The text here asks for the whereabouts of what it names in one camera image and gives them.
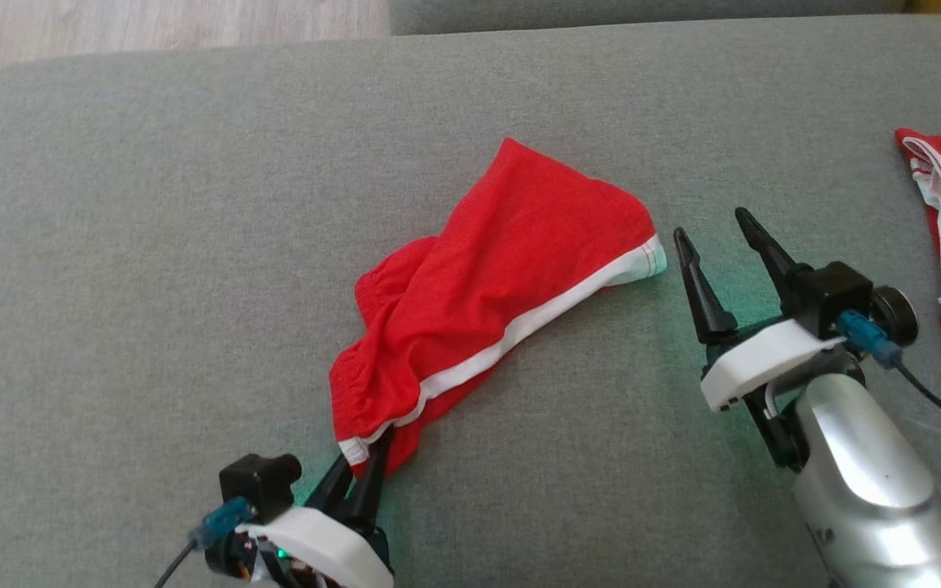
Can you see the red shorts white stripe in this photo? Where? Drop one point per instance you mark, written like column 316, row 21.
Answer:
column 503, row 278

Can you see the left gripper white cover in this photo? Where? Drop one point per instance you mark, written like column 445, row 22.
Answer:
column 323, row 547

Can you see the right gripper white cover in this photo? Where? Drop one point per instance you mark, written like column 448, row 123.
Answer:
column 756, row 359

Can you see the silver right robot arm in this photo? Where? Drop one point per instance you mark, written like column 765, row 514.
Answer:
column 862, row 474

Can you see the large grey sofa seat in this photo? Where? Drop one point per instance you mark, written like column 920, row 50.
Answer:
column 193, row 286

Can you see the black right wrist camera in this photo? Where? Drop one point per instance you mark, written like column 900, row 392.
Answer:
column 834, row 290

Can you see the small grey sofa cushion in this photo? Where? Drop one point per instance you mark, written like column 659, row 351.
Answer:
column 642, row 12

